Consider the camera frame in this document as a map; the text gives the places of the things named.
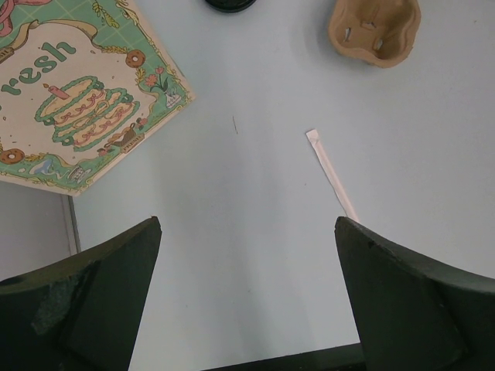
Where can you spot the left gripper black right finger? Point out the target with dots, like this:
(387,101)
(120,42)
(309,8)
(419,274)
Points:
(413,312)

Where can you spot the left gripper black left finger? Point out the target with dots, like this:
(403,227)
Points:
(83,312)

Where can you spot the black plastic cup lid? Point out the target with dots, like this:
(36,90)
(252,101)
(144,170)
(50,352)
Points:
(230,6)

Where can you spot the white paper-wrapped straw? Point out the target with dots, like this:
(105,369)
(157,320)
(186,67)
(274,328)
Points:
(334,180)

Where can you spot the green illustrated paper bag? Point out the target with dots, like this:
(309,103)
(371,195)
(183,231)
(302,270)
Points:
(83,83)

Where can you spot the brown cardboard cup carrier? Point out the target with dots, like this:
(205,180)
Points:
(380,33)

